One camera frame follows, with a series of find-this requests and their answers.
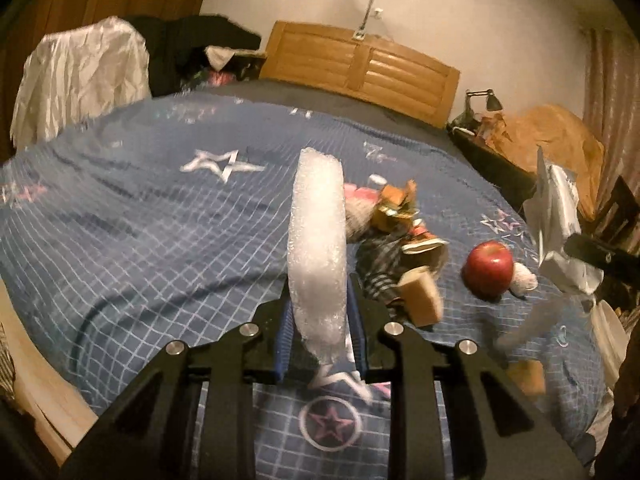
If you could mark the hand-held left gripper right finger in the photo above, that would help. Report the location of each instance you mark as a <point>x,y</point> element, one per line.
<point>356,340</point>

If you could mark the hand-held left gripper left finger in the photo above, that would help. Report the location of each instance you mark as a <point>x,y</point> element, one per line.
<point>282,342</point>

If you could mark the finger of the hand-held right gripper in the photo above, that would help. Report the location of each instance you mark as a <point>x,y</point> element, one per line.
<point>600,255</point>

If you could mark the white plastic bag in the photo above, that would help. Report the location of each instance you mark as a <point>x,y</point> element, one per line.
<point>557,210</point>

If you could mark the white bubble wrap piece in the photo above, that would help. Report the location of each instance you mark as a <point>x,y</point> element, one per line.
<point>317,240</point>

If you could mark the dark wooden chair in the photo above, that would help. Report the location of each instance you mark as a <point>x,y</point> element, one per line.
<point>622,205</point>

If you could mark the beige sponge cube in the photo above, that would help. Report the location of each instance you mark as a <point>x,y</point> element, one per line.
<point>527,377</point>
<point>422,300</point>

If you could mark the white crumpled tissue ball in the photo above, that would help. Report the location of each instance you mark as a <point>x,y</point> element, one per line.
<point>524,277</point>

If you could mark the dark striped cloth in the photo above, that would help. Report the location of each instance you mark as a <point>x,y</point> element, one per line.
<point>382,265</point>

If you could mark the red apple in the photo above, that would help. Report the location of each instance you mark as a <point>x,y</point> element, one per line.
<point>487,270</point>

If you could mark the red snack wrapper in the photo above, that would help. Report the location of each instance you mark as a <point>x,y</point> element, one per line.
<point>425,240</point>

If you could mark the large brown paper bag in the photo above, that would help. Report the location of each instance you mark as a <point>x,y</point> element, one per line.
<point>555,140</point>

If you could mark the pink white packet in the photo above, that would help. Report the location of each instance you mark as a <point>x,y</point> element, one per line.
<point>357,202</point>

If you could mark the dark wooden desk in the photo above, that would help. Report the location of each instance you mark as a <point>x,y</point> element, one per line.
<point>490,160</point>

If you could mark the beige curtain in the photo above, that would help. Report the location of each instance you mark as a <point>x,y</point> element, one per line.
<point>612,85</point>

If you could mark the blue star printed blanket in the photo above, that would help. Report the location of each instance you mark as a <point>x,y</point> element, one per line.
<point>150,220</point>

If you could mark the black desk lamp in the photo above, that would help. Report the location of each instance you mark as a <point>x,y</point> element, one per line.
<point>492,100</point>

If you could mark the dark grey mattress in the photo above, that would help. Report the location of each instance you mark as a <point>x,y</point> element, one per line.
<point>325,95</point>

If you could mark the pink printed bag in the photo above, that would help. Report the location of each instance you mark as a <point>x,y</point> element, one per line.
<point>220,78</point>

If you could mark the wooden headboard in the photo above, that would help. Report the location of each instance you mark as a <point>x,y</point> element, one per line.
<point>360,65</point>

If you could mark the person's striped shirt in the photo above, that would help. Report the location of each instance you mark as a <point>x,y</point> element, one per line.
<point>7,360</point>

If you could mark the white grey garment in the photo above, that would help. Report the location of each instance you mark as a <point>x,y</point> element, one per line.
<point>220,55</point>

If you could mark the black clothing pile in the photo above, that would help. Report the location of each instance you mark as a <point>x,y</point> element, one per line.
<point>170,50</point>

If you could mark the white crumpled cloth cover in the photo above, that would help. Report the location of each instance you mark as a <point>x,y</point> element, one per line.
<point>80,75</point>

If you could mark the light wooden bed frame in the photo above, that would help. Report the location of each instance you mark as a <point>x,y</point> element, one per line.
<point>45,395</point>

